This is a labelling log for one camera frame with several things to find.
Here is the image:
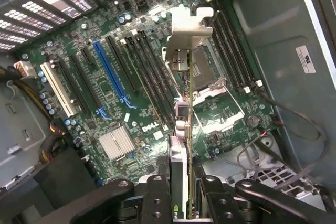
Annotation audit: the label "silver finned chipset heatsink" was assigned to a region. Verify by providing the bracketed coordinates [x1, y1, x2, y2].
[98, 125, 137, 161]

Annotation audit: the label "round coin battery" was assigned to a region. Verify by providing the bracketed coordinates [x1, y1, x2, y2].
[245, 114, 260, 128]

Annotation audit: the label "green Dell motherboard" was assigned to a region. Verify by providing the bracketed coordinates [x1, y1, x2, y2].
[15, 0, 286, 187]

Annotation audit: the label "CPU socket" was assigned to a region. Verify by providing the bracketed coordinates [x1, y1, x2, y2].
[191, 42, 245, 133]

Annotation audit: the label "blue expansion slot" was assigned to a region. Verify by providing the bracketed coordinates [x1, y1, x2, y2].
[93, 40, 138, 110]

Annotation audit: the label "long black expansion slot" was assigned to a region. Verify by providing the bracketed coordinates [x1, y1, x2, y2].
[69, 54, 102, 107]
[104, 35, 139, 94]
[56, 58, 90, 115]

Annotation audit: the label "white expansion slot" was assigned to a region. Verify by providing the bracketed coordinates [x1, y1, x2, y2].
[39, 62, 77, 118]

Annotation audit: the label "short black expansion slot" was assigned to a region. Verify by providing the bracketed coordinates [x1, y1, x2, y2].
[80, 48, 97, 67]

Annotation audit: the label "RAM slot with white clips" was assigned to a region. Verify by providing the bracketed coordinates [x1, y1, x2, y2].
[218, 0, 264, 88]

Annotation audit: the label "white label sticker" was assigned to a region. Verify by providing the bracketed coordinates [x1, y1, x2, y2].
[295, 45, 316, 74]

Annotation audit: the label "white power connector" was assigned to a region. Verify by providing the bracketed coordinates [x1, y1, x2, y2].
[12, 60, 37, 80]

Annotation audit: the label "grey PC case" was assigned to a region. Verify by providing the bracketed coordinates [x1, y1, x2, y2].
[0, 0, 336, 224]

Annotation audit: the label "thin grey wire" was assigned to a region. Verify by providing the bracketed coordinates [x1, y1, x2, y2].
[236, 132, 266, 180]

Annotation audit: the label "thick black cable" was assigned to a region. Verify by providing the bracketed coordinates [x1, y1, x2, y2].
[257, 87, 330, 183]

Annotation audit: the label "yellow and black power cables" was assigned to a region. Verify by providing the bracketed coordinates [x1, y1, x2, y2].
[0, 66, 68, 166]

